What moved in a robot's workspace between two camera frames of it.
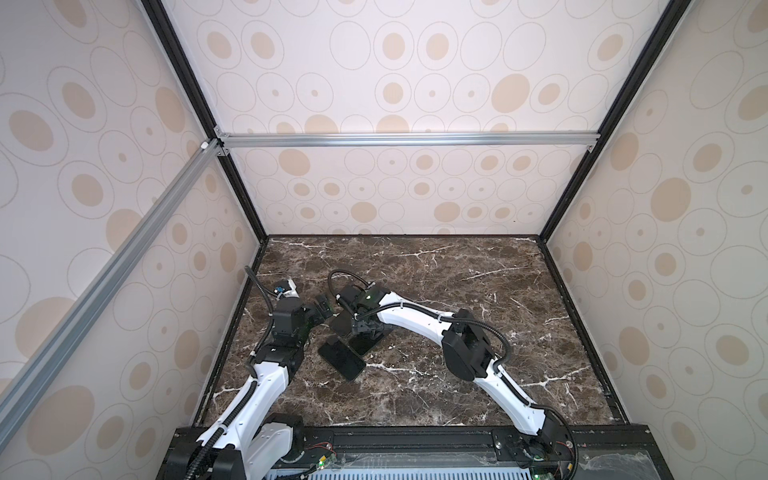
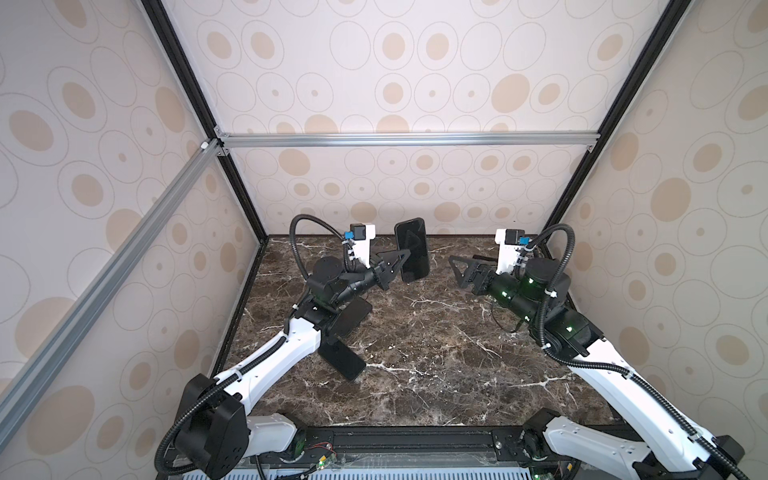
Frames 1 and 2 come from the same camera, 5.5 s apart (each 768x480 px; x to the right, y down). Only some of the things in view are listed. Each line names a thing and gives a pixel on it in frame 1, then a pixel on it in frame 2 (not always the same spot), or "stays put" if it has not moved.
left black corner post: [197, 95] stays put
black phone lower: [344, 359] stays put
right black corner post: [624, 105] stays put
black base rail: [567, 452] stays put
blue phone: [364, 342] → [411, 236]
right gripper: [359, 328] → [488, 270]
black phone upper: [342, 324] stays put
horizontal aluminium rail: [283, 140] stays put
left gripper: [318, 316] → [385, 274]
